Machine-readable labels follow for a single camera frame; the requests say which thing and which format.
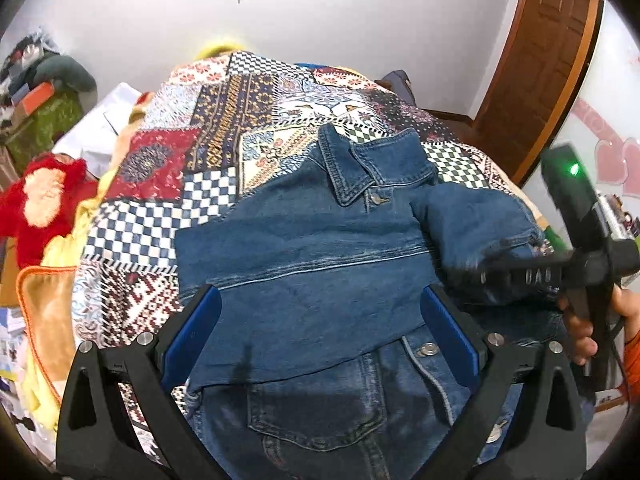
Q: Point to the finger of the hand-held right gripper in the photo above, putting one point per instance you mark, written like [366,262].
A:
[530,275]

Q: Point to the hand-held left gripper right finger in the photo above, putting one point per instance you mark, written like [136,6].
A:
[450,335]

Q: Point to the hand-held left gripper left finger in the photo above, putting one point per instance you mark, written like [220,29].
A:
[192,335]

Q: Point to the blue denim jacket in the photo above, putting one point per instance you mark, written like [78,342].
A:
[310,270]

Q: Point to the person's right forearm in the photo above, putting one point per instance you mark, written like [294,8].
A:
[634,350]

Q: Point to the person's right hand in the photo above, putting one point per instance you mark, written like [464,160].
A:
[580,345]

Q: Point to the brown wooden door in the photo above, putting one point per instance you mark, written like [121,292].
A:
[540,60]

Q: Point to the orange-edged tan pillow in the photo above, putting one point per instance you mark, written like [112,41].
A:
[50,310]

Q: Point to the yellow cloth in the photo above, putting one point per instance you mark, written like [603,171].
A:
[42,395]

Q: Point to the red plush toy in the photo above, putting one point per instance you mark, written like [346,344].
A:
[30,245]

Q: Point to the dark blue bag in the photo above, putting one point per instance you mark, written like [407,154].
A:
[397,85]

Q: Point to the patchwork printed blanket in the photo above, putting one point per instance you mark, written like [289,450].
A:
[200,110]

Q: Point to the white sheet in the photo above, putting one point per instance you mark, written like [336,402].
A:
[100,125]

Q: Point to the orange box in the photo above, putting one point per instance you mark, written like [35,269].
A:
[37,97]

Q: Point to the yellow plush toy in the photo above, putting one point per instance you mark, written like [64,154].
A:
[220,49]

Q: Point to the grey-green cushion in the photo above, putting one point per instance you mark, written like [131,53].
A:
[65,71]

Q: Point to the pile of assorted clutter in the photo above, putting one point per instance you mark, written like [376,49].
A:
[22,60]

